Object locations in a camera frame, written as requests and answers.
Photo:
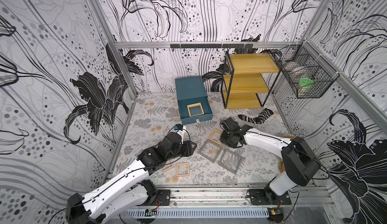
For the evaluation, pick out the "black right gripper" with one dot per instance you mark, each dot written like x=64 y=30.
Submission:
x=229 y=136

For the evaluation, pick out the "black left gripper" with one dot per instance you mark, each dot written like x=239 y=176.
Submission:
x=187 y=148

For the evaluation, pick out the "yellow brooch box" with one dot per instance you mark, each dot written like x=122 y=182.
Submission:
x=215 y=136
x=195 y=109

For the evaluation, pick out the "teal top drawer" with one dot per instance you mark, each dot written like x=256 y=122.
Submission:
x=185 y=119

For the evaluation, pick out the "teal drawer cabinet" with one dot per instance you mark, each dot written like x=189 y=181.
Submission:
x=190 y=87

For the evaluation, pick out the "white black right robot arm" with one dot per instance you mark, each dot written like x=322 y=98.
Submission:
x=300 y=162

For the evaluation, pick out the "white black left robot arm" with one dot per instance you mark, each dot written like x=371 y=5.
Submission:
x=129 y=188

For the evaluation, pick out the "pink brooch box left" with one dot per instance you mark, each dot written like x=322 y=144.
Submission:
x=167 y=167

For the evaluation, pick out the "pink brooch box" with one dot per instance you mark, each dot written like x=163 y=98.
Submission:
x=182 y=169
x=167 y=167

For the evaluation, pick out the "pink brooch box right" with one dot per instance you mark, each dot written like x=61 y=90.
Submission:
x=182 y=169

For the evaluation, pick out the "grey brooch box right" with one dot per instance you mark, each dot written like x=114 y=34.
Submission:
x=230 y=161

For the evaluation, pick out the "grey brooch box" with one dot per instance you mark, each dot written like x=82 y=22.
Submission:
x=230 y=161
x=210 y=151

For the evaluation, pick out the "grey brooch box left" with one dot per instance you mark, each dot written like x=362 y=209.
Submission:
x=210 y=151

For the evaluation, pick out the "black white striped sock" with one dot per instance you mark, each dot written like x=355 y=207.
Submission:
x=260 y=119

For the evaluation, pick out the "wooden metal shelf rack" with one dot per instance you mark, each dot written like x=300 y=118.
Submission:
x=248 y=79

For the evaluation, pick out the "brown teddy bear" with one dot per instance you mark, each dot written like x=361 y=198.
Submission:
x=281 y=162

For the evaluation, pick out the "small circuit board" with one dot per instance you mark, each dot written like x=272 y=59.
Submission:
x=150 y=213

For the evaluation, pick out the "green lid in basket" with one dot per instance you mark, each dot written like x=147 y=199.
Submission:
x=306 y=82

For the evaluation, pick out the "white bowl in basket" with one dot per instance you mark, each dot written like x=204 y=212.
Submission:
x=299 y=69

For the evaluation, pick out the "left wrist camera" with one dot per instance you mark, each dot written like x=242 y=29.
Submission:
x=180 y=129

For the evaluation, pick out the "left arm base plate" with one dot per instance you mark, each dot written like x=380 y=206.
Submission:
x=162 y=198

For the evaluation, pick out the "grey slotted cable duct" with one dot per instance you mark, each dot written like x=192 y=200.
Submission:
x=202 y=213

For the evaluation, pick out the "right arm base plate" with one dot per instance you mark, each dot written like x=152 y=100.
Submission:
x=260 y=196

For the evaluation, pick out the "black wire basket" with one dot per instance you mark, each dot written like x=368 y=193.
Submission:
x=294 y=56

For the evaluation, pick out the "black bar on rail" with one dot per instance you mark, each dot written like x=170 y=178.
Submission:
x=208 y=45

